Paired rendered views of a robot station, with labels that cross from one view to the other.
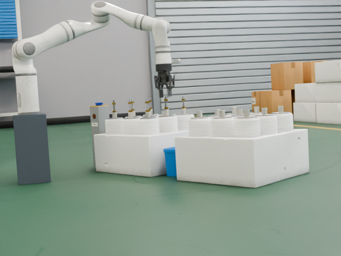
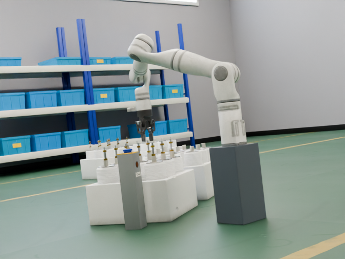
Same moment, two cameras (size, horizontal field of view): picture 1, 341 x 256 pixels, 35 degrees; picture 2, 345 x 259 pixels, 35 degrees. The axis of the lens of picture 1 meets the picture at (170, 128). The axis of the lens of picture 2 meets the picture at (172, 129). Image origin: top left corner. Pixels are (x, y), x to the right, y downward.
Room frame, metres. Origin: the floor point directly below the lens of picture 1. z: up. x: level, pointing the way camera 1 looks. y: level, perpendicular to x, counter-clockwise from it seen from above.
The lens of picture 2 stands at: (3.55, 2.49, 0.41)
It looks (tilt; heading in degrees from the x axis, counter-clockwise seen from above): 1 degrees down; 245
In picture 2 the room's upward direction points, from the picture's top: 6 degrees counter-clockwise
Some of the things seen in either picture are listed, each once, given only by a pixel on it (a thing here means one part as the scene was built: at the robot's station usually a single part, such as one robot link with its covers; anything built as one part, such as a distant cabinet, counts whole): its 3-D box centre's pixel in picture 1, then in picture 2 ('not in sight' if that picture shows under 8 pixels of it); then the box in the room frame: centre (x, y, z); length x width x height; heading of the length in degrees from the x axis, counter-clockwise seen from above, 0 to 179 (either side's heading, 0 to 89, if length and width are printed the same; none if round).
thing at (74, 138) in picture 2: not in sight; (67, 139); (1.67, -4.82, 0.36); 0.50 x 0.38 x 0.21; 107
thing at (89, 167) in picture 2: not in sight; (111, 166); (1.95, -2.26, 0.09); 0.39 x 0.39 x 0.18; 23
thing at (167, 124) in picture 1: (167, 135); not in sight; (2.52, 0.01, 0.16); 0.10 x 0.10 x 0.18
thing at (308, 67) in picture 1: (314, 74); not in sight; (6.23, -1.68, 0.45); 0.30 x 0.24 x 0.30; 14
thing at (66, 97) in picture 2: not in sight; (63, 99); (1.66, -4.82, 0.89); 0.50 x 0.38 x 0.21; 106
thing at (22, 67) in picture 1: (24, 59); (226, 84); (2.41, 0.62, 0.54); 0.09 x 0.09 x 0.17; 35
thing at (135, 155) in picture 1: (151, 150); (144, 196); (2.60, 0.10, 0.09); 0.39 x 0.39 x 0.18; 45
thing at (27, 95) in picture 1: (27, 95); (230, 124); (2.41, 0.62, 0.39); 0.09 x 0.09 x 0.17; 16
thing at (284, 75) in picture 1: (286, 76); not in sight; (6.11, -1.34, 0.45); 0.30 x 0.24 x 0.30; 18
